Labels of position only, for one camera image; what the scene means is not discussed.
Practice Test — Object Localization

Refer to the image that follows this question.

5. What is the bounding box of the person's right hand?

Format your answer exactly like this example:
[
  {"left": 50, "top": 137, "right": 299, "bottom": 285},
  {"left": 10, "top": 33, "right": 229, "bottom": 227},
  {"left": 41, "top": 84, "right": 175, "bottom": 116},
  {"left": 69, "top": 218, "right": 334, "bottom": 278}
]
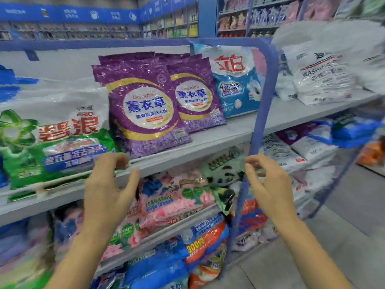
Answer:
[{"left": 244, "top": 153, "right": 298, "bottom": 235}]

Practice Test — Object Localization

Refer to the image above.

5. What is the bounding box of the person's left hand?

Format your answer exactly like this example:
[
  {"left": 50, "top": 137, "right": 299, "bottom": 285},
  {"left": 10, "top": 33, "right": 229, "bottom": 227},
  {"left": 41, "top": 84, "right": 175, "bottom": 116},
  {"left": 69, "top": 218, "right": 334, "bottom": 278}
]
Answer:
[{"left": 83, "top": 153, "right": 141, "bottom": 238}]

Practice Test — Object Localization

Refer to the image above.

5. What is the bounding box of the pink floral detergent bag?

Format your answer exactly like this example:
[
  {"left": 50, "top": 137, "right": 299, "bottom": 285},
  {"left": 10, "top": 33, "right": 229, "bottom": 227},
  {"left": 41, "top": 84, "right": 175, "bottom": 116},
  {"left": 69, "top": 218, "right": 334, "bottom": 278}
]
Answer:
[
  {"left": 138, "top": 172, "right": 216, "bottom": 230},
  {"left": 54, "top": 201, "right": 150, "bottom": 263}
]

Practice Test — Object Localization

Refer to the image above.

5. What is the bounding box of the green leaf-print detergent bag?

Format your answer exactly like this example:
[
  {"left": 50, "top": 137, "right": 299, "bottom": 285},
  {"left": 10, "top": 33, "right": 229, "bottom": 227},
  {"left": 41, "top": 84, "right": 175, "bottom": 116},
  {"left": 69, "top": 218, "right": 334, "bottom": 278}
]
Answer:
[{"left": 211, "top": 185, "right": 237, "bottom": 216}]

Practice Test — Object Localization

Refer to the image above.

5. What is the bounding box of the panda pale green bag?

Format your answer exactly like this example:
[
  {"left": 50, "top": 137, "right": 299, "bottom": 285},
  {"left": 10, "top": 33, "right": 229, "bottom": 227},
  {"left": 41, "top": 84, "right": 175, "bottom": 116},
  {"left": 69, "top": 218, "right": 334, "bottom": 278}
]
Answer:
[{"left": 199, "top": 147, "right": 251, "bottom": 191}]

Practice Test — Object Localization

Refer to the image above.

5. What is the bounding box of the grey blue-framed shelf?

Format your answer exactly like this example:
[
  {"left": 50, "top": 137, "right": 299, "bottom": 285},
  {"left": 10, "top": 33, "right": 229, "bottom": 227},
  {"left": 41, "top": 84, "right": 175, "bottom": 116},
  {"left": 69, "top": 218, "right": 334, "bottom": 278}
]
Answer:
[{"left": 0, "top": 37, "right": 385, "bottom": 289}]

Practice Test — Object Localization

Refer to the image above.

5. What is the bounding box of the green white Ariel bag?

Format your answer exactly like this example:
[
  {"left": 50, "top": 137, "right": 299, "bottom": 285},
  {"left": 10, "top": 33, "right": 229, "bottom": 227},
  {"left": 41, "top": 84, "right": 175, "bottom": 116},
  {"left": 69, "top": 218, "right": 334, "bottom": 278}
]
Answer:
[{"left": 0, "top": 87, "right": 117, "bottom": 191}]

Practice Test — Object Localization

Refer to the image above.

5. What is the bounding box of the purple lavender bag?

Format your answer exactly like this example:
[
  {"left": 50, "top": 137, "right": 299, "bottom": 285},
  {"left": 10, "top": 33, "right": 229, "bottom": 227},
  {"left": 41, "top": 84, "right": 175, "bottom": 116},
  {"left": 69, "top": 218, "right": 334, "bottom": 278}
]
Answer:
[
  {"left": 166, "top": 56, "right": 227, "bottom": 135},
  {"left": 91, "top": 61, "right": 194, "bottom": 161},
  {"left": 98, "top": 51, "right": 203, "bottom": 66}
]

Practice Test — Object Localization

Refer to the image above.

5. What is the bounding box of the blue white detergent bag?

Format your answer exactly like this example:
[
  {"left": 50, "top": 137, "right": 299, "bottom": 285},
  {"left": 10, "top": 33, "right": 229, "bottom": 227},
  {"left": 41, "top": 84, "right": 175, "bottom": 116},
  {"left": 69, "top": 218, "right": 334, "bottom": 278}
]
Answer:
[{"left": 192, "top": 44, "right": 267, "bottom": 119}]

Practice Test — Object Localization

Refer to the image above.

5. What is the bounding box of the plain white detergent bag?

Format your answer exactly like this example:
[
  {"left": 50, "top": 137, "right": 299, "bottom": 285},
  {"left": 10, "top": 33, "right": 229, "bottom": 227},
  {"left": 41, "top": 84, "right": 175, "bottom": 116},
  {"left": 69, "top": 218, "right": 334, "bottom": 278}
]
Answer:
[{"left": 272, "top": 19, "right": 385, "bottom": 58}]

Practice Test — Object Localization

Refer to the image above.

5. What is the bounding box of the row of red bottles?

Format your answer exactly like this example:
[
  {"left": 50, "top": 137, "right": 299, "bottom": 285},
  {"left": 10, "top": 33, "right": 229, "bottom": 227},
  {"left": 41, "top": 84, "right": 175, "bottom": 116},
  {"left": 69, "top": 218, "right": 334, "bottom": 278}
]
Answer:
[{"left": 217, "top": 31, "right": 248, "bottom": 39}]

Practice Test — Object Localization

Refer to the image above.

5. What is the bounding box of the row of pink packets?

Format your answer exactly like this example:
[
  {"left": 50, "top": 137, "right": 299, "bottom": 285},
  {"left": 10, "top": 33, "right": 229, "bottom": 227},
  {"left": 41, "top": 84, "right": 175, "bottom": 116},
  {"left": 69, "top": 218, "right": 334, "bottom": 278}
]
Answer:
[{"left": 282, "top": 0, "right": 340, "bottom": 23}]

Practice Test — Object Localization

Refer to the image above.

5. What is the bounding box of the blue back wall sign band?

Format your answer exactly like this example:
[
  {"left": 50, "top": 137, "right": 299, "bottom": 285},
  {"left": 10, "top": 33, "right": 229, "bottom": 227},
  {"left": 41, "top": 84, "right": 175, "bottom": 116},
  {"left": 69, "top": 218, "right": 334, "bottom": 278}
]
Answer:
[{"left": 0, "top": 1, "right": 142, "bottom": 25}]

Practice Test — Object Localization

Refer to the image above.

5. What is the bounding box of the blue wall column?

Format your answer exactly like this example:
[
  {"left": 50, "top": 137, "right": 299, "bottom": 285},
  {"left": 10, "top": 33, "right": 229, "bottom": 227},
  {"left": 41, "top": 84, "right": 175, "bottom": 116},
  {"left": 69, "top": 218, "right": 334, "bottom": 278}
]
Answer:
[{"left": 197, "top": 0, "right": 218, "bottom": 39}]

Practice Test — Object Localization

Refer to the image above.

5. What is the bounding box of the blue side wall sign band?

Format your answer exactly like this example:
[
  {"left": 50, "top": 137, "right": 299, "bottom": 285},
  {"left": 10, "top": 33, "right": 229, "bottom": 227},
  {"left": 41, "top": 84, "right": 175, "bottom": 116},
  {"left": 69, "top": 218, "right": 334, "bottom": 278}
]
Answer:
[{"left": 138, "top": 0, "right": 200, "bottom": 20}]

